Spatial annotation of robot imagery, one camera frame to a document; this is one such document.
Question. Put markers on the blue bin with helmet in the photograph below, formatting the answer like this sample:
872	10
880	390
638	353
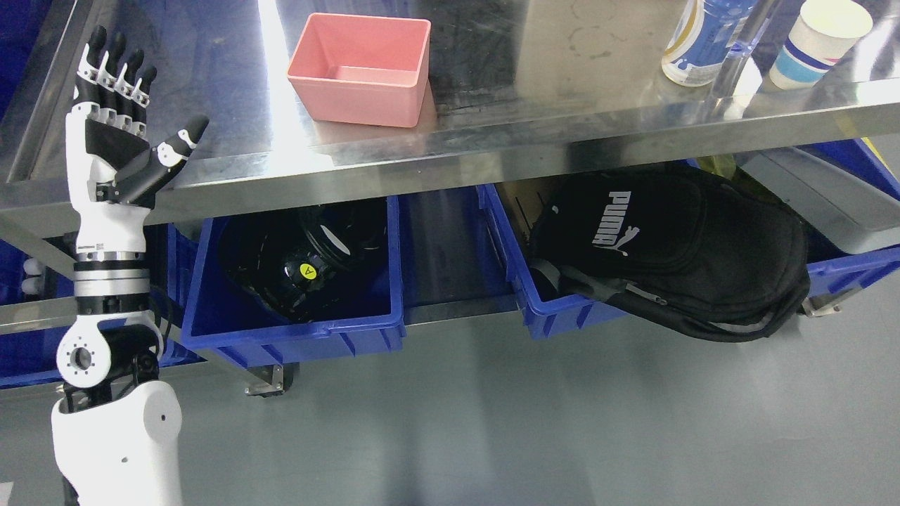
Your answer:
222	317

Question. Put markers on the steel table frame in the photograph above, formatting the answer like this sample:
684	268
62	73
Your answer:
513	86

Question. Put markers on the grey plastic lid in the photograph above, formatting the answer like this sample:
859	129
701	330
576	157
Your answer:
851	198

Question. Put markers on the pink plastic storage box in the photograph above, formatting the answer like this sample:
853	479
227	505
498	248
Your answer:
362	69

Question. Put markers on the black Puma backpack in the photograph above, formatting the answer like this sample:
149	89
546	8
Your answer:
674	245

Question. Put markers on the blue bin with backpack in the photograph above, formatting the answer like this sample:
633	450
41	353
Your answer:
512	208

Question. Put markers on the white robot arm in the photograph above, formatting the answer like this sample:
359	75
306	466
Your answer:
115	430

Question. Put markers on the blue bin far left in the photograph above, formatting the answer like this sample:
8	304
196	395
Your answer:
28	357

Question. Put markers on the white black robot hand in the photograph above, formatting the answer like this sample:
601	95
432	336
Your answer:
113	171

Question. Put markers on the striped paper cup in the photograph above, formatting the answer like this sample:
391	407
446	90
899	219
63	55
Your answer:
818	40

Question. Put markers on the plastic drink bottle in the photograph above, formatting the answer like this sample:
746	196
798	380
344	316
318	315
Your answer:
705	34

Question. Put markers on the black helmet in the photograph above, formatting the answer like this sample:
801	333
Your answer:
302	263

